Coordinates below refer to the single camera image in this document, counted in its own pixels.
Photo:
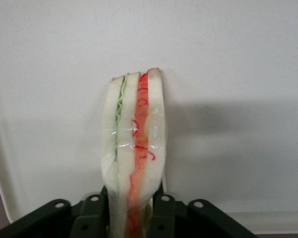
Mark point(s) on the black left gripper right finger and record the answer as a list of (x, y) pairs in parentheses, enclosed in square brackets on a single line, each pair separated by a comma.
[(188, 220)]

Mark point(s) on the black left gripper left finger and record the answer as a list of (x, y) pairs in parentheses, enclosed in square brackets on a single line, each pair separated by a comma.
[(64, 220)]

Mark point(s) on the triangular sandwich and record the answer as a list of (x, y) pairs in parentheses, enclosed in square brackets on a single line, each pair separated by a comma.
[(129, 138)]

